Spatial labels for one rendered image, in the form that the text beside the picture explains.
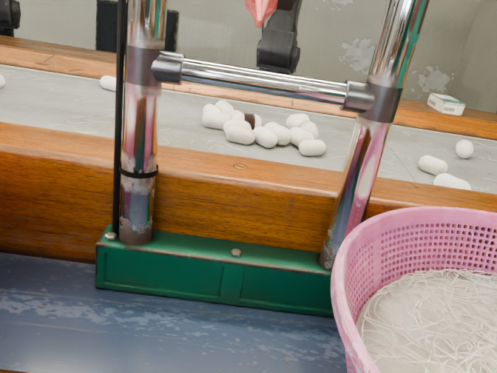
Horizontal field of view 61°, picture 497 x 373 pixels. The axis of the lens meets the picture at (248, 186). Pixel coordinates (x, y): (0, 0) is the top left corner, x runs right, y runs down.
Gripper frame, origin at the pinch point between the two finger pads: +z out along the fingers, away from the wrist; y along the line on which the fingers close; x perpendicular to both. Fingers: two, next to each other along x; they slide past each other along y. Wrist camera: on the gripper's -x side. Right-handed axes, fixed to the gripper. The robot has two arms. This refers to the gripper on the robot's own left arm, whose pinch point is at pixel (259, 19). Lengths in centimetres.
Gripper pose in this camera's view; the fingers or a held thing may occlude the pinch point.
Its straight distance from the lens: 62.0
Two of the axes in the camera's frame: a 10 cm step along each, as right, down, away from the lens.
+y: 9.9, 1.4, 0.6
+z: -1.0, 8.9, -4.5
